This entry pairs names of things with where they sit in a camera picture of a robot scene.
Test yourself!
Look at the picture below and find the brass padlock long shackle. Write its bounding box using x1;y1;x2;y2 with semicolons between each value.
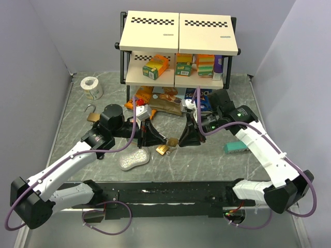
156;145;170;156

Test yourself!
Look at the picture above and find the orange Reese's bag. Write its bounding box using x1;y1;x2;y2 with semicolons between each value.
124;86;157;120

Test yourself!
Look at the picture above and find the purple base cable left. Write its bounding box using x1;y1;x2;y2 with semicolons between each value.
82;200;132;235

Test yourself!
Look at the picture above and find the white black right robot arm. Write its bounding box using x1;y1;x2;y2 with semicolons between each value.
178;89;317;216

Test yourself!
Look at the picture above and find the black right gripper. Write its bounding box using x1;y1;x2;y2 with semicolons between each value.
178;111;221;148

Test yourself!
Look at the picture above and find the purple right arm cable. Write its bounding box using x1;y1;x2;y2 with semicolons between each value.
195;86;318;218

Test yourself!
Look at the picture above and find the small brass padlock front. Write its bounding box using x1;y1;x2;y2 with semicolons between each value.
167;137;178;147

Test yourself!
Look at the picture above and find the brown chip bag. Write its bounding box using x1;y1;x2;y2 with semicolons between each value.
148;87;184;116

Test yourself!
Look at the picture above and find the teal rectangular box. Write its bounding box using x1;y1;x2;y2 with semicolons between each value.
223;141;249;154

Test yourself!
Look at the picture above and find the stacked coloured sponges pack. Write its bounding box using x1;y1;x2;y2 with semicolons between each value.
195;54;215;77

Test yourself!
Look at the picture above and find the blue Doritos bag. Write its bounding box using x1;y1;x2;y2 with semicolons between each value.
185;88;213;112

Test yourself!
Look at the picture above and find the green yellow box on shelf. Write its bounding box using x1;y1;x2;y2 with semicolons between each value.
175;53;193;76

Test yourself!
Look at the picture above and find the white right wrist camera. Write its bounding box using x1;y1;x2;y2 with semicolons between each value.
180;99;197;115

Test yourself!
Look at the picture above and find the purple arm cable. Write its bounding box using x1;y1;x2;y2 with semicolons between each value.
195;86;318;218
5;96;138;231

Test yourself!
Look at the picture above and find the white tape roll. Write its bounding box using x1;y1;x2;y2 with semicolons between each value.
80;76;103;100

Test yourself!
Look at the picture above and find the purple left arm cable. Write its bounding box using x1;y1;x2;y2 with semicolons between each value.
5;96;138;231

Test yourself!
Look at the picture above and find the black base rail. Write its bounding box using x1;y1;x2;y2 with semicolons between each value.
72;180;262;220

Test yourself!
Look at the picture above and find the black frame cream shelf rack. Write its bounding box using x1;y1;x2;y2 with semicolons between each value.
115;10;241;100

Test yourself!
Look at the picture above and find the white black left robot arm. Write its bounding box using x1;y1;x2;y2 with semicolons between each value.
10;104;167;229

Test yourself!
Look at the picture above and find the large brass padlock left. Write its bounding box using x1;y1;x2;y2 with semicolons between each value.
84;104;100;124

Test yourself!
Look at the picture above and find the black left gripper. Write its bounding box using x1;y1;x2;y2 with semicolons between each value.
111;116;166;149

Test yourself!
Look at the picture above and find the orange green box on shelf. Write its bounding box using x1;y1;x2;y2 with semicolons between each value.
142;54;169;80

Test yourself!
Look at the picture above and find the purple white bottle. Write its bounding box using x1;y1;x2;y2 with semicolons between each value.
212;55;223;81

